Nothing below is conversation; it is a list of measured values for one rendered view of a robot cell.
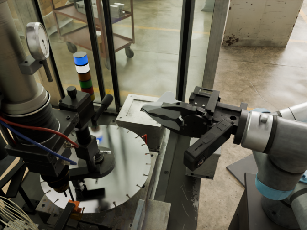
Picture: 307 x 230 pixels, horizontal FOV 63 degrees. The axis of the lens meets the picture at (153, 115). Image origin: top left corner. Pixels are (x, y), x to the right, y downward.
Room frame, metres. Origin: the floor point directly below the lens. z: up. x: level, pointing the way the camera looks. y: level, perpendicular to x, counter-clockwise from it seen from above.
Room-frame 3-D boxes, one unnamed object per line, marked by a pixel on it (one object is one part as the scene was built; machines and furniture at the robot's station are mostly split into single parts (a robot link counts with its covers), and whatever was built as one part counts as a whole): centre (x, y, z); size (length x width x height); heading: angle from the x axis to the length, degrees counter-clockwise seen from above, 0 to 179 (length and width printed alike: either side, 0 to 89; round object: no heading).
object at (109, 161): (0.48, 0.17, 0.96); 0.11 x 0.11 x 0.03
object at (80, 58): (0.78, 0.25, 1.14); 0.05 x 0.04 x 0.03; 77
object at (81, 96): (0.41, 0.16, 1.17); 0.06 x 0.05 x 0.20; 158
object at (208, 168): (0.70, -0.21, 0.82); 0.28 x 0.11 x 0.15; 167
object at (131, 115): (0.80, 0.04, 0.82); 0.18 x 0.18 x 0.15; 77
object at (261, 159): (0.34, -0.27, 1.11); 0.11 x 0.08 x 0.11; 178
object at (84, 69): (0.78, 0.25, 1.11); 0.05 x 0.04 x 0.03; 77
